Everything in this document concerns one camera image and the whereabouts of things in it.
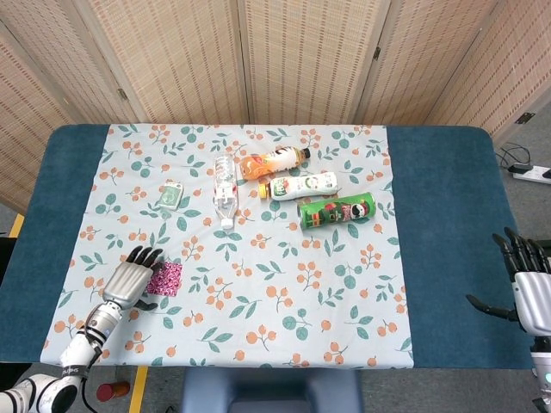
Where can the robot right five-finger hand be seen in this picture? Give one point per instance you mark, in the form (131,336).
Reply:
(536,301)

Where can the robot left five-finger hand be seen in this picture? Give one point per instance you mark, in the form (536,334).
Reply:
(129,284)

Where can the pink patterned foil packet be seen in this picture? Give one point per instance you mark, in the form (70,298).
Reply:
(168,279)

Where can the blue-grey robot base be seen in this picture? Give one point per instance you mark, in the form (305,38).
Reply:
(271,387)

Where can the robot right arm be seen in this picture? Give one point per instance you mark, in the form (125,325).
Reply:
(543,361)

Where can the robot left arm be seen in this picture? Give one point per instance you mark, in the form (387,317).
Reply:
(97,322)

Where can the green chewing gum pack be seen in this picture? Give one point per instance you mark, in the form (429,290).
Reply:
(171,194)

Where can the yellow floor tape strip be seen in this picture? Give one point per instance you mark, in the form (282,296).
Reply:
(17,224)
(138,389)

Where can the red cylindrical can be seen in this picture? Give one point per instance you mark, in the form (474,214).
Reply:
(107,391)

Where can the blue felt table cover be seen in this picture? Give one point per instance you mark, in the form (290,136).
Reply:
(447,215)

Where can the white power strip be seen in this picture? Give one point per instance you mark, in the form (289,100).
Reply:
(531,173)

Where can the floral leaf-and-fruit tablecloth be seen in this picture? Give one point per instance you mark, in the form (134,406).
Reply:
(258,258)

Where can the clear plastic water bottle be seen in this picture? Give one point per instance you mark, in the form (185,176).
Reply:
(226,193)

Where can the orange juice bottle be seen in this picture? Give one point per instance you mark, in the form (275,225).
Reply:
(267,165)

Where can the brass screen hinge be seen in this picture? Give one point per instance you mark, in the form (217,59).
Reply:
(122,94)
(376,53)
(526,117)

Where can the white yellow-capped drink bottle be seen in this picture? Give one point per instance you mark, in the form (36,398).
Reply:
(301,186)

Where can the green Pringles can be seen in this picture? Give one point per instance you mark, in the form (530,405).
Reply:
(336,211)

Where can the woven folding screen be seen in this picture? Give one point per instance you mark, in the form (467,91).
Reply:
(181,64)

